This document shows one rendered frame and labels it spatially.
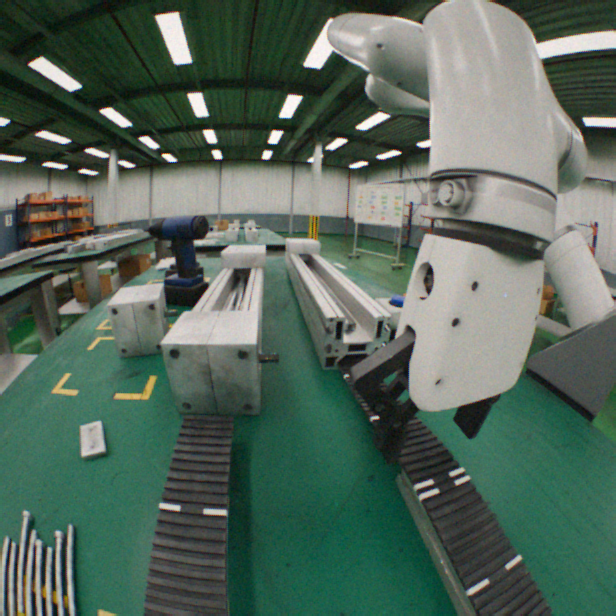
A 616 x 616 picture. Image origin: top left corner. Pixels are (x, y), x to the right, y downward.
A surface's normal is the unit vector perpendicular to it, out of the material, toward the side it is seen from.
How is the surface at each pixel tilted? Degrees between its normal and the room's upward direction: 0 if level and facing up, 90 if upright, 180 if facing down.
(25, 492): 0
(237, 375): 90
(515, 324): 90
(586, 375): 90
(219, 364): 90
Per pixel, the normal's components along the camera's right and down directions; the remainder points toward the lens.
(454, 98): -0.94, 0.07
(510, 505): 0.05, -0.94
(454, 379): 0.09, 0.33
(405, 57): -0.13, 0.91
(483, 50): -0.60, 0.25
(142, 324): 0.44, 0.33
